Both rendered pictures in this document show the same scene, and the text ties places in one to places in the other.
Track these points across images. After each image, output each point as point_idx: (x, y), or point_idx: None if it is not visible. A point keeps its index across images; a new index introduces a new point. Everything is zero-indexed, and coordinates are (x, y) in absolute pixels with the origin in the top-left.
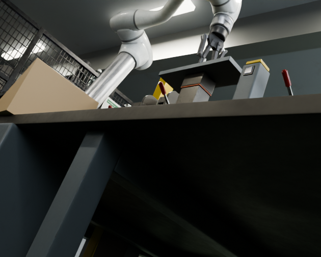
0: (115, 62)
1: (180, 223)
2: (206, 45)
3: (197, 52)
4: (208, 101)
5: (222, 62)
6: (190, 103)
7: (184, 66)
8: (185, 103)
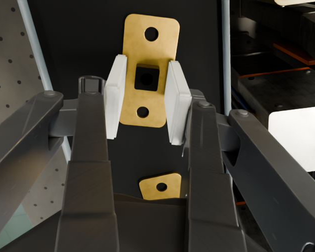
0: None
1: None
2: (65, 180)
3: (28, 103)
4: (30, 221)
5: None
6: (24, 209)
7: (33, 50)
8: (22, 205)
